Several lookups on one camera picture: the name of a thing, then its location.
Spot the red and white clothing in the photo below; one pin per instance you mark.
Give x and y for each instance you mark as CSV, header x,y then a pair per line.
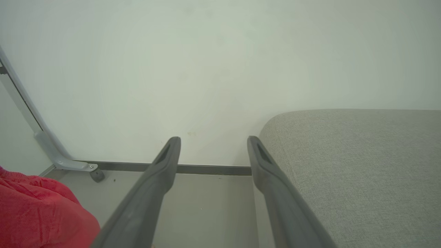
x,y
38,213

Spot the dark caster wheel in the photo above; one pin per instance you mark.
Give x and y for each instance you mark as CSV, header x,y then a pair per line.
x,y
97,176

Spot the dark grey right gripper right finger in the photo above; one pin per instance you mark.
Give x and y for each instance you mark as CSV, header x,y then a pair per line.
x,y
289,213

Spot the grey fabric seat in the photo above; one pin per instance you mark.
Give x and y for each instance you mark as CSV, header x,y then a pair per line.
x,y
361,172

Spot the dark grey baseboard strip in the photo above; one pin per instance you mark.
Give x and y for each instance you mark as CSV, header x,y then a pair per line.
x,y
210,169

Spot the grey metal frame leg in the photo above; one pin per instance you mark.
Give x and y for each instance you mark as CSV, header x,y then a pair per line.
x,y
48,141

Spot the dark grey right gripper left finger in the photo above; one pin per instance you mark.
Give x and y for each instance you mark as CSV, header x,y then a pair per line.
x,y
137,210

